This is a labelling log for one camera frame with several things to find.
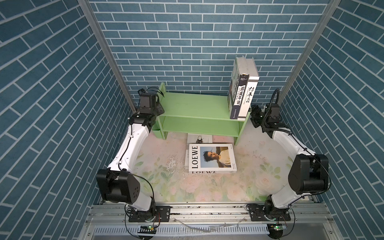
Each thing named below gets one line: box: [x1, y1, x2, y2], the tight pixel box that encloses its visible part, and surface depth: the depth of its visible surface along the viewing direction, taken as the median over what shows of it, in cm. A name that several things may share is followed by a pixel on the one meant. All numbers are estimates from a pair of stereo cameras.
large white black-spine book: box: [238, 56, 260, 121], surface depth 66 cm
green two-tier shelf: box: [152, 82, 251, 146], surface depth 91 cm
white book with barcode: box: [187, 133, 213, 148], surface depth 101 cm
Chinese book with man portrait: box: [228, 56, 250, 119], surface depth 67 cm
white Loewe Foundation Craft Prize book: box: [188, 143, 238, 174], surface depth 86 cm
